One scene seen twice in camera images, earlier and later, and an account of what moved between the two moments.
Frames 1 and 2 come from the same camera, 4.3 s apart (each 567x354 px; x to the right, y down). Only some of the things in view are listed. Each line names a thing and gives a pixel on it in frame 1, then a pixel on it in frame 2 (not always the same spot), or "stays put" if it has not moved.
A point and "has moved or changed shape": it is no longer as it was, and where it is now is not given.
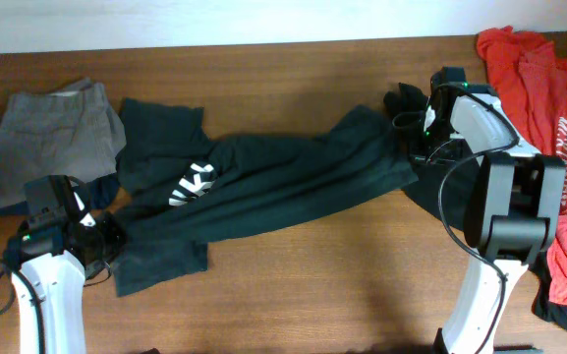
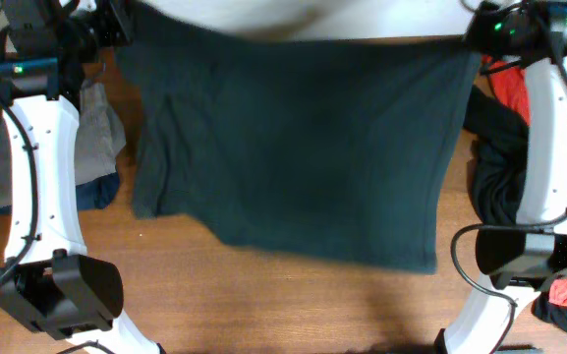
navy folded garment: x=99 y=193 stays put
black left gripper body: x=109 y=236 → x=89 y=29
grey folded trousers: x=70 y=132 stays put
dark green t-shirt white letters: x=180 y=189 has moved or changed shape
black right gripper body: x=440 y=145 → x=492 y=29
